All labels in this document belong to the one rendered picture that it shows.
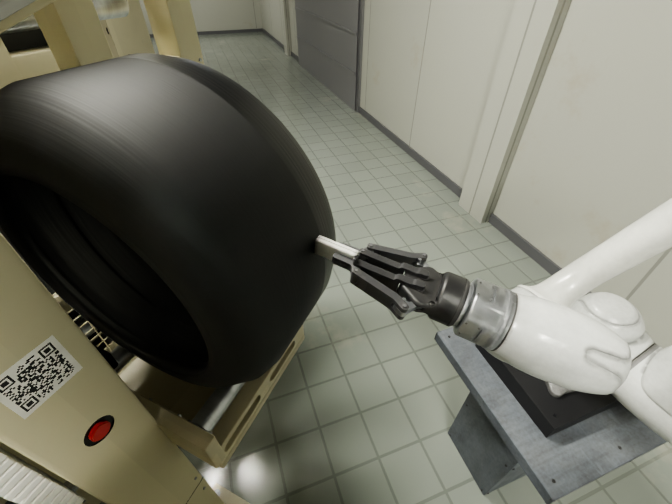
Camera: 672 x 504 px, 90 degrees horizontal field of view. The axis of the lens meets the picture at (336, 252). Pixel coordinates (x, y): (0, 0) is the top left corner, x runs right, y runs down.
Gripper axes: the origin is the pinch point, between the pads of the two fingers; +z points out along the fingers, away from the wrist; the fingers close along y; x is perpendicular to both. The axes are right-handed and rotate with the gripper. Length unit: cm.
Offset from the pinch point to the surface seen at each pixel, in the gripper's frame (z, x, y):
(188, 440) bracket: 12.7, 32.2, 26.4
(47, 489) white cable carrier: 22, 24, 41
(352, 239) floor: 35, 132, -149
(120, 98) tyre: 26.9, -19.0, 9.0
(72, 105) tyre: 29.4, -18.7, 13.1
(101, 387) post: 22.7, 15.6, 28.9
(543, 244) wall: -88, 100, -181
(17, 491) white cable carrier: 23, 20, 42
